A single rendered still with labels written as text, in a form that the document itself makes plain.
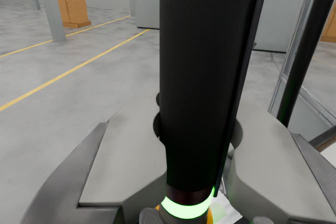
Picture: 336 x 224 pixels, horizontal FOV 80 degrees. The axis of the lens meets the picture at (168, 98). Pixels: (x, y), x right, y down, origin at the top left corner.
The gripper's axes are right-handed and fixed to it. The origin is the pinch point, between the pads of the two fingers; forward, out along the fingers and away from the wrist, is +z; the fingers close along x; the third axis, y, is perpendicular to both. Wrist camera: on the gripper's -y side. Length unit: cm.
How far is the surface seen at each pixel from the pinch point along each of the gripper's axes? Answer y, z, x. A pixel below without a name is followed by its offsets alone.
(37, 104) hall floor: 150, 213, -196
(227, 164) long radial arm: 35.1, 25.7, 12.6
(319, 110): 50, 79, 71
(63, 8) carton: 95, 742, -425
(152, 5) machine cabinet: 78, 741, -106
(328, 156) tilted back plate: 25.4, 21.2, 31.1
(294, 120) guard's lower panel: 67, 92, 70
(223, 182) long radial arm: 33.0, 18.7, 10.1
